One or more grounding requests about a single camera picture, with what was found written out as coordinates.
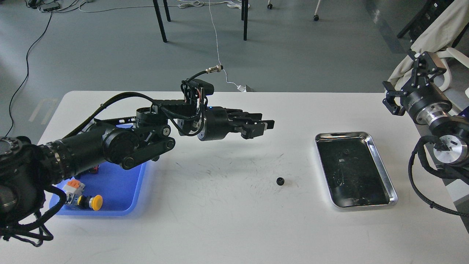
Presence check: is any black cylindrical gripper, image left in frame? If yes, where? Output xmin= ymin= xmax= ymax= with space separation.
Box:
xmin=197 ymin=106 xmax=275 ymax=142

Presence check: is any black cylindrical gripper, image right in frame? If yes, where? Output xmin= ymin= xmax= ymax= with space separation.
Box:
xmin=382 ymin=50 xmax=452 ymax=125

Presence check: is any black robot arm, image left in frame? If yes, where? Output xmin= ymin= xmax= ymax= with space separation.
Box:
xmin=0 ymin=65 xmax=275 ymax=247

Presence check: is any silver metal tray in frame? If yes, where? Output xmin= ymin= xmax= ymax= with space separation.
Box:
xmin=315 ymin=131 xmax=398 ymax=210

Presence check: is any blue plastic tray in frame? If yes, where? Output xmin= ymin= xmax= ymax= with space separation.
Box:
xmin=49 ymin=124 xmax=155 ymax=217

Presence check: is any beige cloth on chair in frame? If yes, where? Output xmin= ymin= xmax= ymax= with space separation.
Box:
xmin=388 ymin=0 xmax=469 ymax=90

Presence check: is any black table leg right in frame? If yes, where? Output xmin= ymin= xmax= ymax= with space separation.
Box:
xmin=241 ymin=0 xmax=249 ymax=41

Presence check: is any black table leg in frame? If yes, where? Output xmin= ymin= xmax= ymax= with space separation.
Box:
xmin=241 ymin=0 xmax=249 ymax=41
xmin=152 ymin=0 xmax=171 ymax=43

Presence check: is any black table leg left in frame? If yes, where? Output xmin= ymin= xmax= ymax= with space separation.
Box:
xmin=152 ymin=0 xmax=171 ymax=43

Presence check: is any orange white contact block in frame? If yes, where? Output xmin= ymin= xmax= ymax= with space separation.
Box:
xmin=62 ymin=179 xmax=85 ymax=195

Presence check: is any white power cable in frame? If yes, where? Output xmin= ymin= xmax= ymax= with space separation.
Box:
xmin=178 ymin=0 xmax=254 ymax=92

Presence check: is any black push button switch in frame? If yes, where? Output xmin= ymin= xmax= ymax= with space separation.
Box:
xmin=88 ymin=165 xmax=99 ymax=174

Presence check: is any yellow push button switch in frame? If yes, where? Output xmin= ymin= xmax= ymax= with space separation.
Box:
xmin=65 ymin=194 xmax=103 ymax=211

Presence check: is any black floor cable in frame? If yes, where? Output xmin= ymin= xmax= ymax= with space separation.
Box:
xmin=0 ymin=0 xmax=88 ymax=138

